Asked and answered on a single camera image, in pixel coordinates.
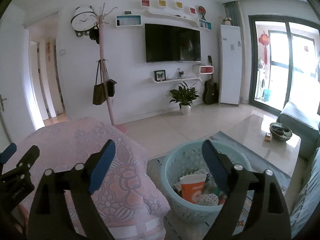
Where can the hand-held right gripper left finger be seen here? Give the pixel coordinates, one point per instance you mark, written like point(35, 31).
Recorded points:
point(102, 167)

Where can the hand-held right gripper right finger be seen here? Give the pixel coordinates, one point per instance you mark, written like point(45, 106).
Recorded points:
point(215, 165)

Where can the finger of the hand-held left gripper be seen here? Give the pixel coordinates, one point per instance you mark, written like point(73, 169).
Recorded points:
point(27, 158)
point(7, 152)

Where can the white paper wrapper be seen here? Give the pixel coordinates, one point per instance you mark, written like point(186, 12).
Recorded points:
point(200, 171)

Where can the green packet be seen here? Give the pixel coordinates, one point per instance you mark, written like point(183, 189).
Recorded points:
point(212, 186)

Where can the orange paper cup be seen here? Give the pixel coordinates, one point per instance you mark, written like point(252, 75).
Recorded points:
point(193, 190)

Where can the white dotted paper box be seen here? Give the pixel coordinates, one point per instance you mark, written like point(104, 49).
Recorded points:
point(208, 200)

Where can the red wrapper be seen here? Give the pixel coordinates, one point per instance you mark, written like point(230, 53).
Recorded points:
point(222, 200)

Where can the light blue plastic basket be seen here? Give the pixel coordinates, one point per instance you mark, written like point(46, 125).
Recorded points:
point(175, 160)

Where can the person's left forearm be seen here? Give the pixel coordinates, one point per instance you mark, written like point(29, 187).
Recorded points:
point(17, 220)

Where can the glossy coffee table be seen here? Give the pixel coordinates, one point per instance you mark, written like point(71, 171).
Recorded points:
point(255, 135)

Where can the grey patterned rug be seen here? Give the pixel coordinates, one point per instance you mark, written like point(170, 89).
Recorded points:
point(156, 170)

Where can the small colourful box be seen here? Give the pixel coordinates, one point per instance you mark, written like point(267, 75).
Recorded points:
point(268, 137)

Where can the dark bowl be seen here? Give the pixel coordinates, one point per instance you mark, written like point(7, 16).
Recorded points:
point(280, 133)

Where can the brown tote bag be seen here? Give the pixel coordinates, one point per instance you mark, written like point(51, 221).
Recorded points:
point(99, 95)

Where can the dark acoustic guitar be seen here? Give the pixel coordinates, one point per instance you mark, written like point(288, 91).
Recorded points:
point(210, 92)

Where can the white hallway door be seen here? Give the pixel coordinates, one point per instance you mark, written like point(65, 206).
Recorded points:
point(43, 85)

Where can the potted green plant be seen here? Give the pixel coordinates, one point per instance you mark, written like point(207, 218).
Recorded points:
point(184, 95)

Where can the black small bag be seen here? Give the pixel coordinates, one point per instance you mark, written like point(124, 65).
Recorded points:
point(111, 88)

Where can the blue bucket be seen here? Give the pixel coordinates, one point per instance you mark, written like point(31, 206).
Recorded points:
point(267, 95)

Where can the white washing machine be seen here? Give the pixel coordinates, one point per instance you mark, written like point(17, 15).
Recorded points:
point(262, 85)

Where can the low curved white shelf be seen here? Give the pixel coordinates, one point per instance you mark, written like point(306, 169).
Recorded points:
point(175, 80)

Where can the red white box shelf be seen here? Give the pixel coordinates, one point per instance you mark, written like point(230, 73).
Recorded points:
point(206, 70)

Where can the pen holder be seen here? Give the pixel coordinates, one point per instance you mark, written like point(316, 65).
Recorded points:
point(181, 75)

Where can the grey sofa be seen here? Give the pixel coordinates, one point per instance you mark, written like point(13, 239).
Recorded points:
point(300, 120)

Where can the blue patterned sofa cover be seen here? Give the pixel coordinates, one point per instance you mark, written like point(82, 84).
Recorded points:
point(307, 192)

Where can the white standing air conditioner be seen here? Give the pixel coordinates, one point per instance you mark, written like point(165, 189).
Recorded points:
point(230, 67)

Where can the pink coat rack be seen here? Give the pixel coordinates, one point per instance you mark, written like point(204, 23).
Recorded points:
point(103, 62)

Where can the red hanging hallway decoration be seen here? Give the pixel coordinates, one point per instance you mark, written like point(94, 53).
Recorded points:
point(48, 50)

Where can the white detergent jug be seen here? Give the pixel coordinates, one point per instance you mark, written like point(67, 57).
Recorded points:
point(262, 64)

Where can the sliding glass door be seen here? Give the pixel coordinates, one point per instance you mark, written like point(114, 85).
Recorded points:
point(287, 67)

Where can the black hat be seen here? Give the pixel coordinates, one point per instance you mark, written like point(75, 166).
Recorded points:
point(94, 35)

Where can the red knot decoration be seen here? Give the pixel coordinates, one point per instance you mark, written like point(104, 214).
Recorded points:
point(263, 40)

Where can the small blue white box shelf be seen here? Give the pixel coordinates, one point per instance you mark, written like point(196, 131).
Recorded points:
point(208, 25)

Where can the white flower vase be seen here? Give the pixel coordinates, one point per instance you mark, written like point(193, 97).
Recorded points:
point(227, 20)

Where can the wide blue white box shelf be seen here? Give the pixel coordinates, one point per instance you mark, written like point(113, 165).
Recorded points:
point(120, 20)

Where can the grey green curtain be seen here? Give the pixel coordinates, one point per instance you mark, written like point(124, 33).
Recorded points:
point(233, 12)

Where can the long curved white shelf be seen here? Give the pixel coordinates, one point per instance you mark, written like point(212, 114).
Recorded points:
point(172, 17)

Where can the red table tennis paddle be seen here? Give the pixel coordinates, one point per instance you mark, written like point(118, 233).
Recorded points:
point(202, 10)

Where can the black picture frame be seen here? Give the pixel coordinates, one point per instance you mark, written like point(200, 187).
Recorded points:
point(160, 75)

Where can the black wall television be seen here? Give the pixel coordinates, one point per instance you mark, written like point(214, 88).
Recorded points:
point(172, 42)

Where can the round wall clock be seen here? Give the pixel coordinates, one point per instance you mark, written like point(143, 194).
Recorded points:
point(82, 21)

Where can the red wall cube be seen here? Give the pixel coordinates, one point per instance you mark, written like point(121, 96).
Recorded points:
point(145, 3)
point(192, 10)

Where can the yellow wall cube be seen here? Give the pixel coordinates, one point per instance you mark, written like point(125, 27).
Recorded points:
point(179, 5)
point(162, 3)

